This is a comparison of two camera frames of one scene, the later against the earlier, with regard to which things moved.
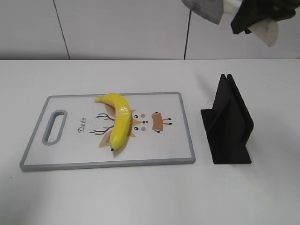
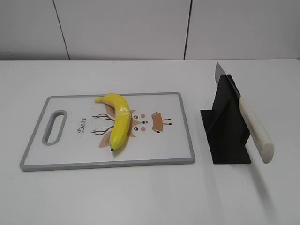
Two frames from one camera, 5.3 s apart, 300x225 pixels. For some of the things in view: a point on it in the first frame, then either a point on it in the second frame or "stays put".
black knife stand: x=228 y=125 stays put
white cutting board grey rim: x=74 y=131 stays put
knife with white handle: x=266 y=30 -> x=261 y=137
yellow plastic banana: x=121 y=130 stays put
